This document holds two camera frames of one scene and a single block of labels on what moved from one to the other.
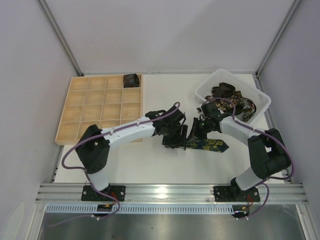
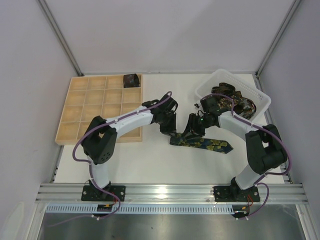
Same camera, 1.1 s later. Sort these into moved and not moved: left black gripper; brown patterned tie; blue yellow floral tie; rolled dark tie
Moved: left black gripper
Not moved: brown patterned tie; rolled dark tie; blue yellow floral tie
